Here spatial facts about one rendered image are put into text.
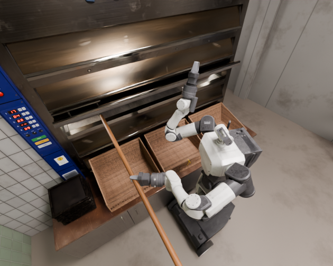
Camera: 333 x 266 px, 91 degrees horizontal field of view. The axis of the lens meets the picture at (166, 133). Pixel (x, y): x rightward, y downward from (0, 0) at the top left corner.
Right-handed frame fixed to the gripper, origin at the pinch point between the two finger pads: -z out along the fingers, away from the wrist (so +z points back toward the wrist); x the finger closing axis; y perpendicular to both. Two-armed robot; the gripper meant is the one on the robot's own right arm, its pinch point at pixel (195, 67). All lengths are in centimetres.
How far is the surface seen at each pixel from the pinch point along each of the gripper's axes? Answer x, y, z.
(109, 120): -16, 65, 61
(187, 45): -55, 17, -14
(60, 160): 13, 92, 97
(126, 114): -27, 55, 55
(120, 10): -6, 56, -21
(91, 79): -1, 72, 24
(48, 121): 19, 93, 58
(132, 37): -16, 51, -8
